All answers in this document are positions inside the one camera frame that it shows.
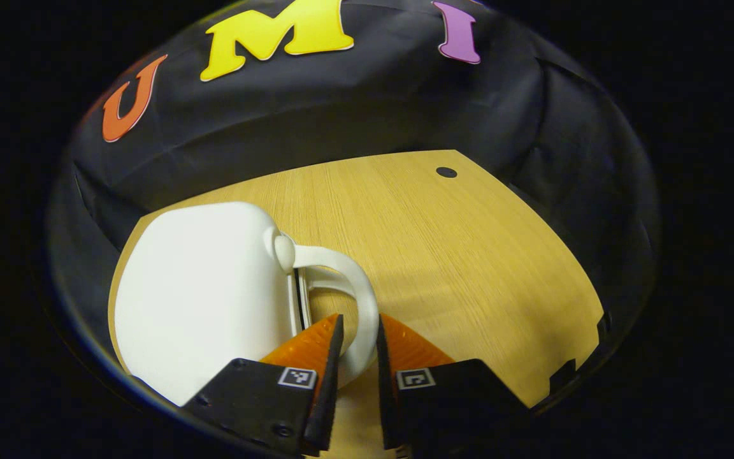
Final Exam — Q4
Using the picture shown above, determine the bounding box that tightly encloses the small white suitcase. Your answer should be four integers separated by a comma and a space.
114, 201, 380, 407

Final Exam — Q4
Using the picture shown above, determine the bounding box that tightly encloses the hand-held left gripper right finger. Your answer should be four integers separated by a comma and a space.
377, 314, 530, 450

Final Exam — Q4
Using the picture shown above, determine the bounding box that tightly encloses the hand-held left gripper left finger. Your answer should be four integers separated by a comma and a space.
182, 314, 345, 457

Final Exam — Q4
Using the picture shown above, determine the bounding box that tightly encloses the black backdrop cloth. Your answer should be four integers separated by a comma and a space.
45, 0, 661, 409

